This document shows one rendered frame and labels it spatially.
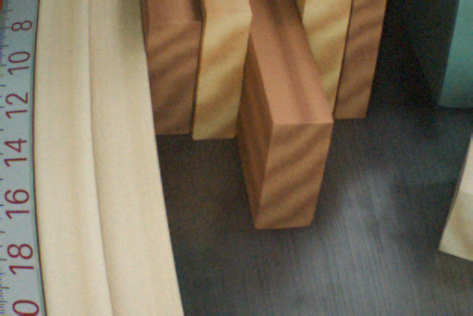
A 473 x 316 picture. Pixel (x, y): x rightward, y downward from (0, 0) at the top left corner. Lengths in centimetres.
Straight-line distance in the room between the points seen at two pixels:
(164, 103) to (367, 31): 7
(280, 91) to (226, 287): 6
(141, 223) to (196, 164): 7
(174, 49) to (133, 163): 5
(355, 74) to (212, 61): 5
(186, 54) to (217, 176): 4
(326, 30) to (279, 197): 6
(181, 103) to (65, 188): 9
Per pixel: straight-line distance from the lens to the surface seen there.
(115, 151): 34
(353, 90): 41
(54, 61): 36
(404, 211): 39
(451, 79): 42
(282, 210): 37
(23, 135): 32
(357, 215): 39
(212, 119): 39
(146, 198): 33
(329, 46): 39
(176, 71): 38
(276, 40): 37
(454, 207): 37
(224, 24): 37
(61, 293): 29
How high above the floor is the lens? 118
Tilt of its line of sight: 46 degrees down
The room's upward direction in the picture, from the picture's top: 8 degrees clockwise
